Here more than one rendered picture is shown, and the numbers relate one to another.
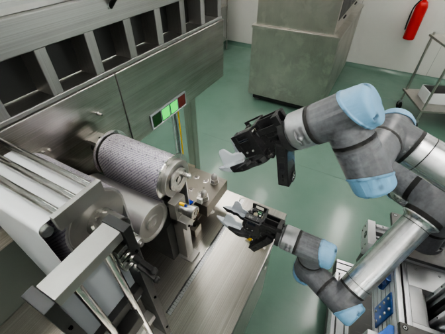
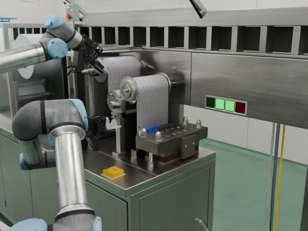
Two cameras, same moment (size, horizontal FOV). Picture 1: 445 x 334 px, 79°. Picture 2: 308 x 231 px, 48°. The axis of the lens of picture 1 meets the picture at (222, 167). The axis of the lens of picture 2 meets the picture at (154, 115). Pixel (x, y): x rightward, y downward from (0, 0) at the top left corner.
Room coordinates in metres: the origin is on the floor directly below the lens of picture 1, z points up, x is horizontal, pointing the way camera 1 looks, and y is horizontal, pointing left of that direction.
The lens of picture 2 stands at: (1.20, -1.52, 1.57)
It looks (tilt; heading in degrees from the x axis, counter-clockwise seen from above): 14 degrees down; 106
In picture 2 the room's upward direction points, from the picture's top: straight up
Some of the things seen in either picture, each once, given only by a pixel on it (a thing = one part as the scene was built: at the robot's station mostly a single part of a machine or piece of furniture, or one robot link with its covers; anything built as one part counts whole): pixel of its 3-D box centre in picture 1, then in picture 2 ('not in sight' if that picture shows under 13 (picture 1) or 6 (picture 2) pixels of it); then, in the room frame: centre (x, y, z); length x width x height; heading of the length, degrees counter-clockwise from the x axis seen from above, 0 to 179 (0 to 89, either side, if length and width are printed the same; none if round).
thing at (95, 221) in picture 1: (109, 226); (95, 70); (0.34, 0.24, 1.33); 0.06 x 0.06 x 0.06; 61
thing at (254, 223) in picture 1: (263, 225); (92, 127); (0.49, -0.13, 1.12); 0.12 x 0.08 x 0.09; 61
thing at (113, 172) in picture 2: not in sight; (113, 172); (0.60, -0.14, 0.91); 0.07 x 0.07 x 0.02; 61
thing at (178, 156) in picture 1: (173, 177); (129, 90); (0.57, 0.15, 1.25); 0.15 x 0.01 x 0.15; 151
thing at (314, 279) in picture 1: (310, 271); (60, 158); (0.40, -0.27, 1.01); 0.11 x 0.08 x 0.11; 34
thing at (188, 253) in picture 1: (185, 230); (118, 127); (0.52, 0.12, 1.05); 0.06 x 0.05 x 0.31; 61
